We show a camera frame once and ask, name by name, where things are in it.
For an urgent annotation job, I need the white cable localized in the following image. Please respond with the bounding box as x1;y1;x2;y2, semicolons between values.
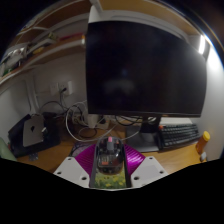
65;103;141;144

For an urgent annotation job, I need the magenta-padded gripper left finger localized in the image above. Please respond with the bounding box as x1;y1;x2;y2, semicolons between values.
53;143;100;189

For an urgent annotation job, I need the black cable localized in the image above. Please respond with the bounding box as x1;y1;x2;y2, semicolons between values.
114;114;158;128

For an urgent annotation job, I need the black box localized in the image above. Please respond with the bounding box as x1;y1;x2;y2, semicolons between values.
7;112;62;158

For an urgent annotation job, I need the black computer monitor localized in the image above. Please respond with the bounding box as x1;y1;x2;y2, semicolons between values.
85;9;208;154

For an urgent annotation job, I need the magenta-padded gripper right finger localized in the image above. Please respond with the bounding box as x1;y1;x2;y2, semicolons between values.
121;143;170;189

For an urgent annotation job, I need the white power strip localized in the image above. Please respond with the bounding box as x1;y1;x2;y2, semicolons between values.
87;113;111;130

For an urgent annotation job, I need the bright lamp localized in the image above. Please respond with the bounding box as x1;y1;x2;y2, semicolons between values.
198;34;207;55

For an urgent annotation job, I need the pale green object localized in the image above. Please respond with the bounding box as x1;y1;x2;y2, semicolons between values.
0;137;17;163

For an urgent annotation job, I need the white wall socket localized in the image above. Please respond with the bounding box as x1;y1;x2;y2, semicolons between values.
49;80;74;97

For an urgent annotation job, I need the flower meadow print mouse pad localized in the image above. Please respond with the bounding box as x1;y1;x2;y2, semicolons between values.
68;139;128;190

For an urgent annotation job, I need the dark keyboard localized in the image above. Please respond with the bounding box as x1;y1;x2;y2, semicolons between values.
156;123;201;150

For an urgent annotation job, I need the wooden shelf unit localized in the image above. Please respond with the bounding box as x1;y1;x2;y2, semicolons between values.
0;0;91;84

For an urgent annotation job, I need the transparent computer mouse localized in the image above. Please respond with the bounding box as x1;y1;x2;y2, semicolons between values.
95;135;124;176

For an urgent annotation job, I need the orange bottle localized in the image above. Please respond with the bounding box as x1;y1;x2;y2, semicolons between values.
195;130;212;155

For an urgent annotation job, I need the silver mini computer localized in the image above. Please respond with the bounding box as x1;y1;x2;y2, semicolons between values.
22;114;46;148

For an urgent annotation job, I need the small white case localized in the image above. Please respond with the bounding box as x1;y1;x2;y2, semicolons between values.
199;151;208;163

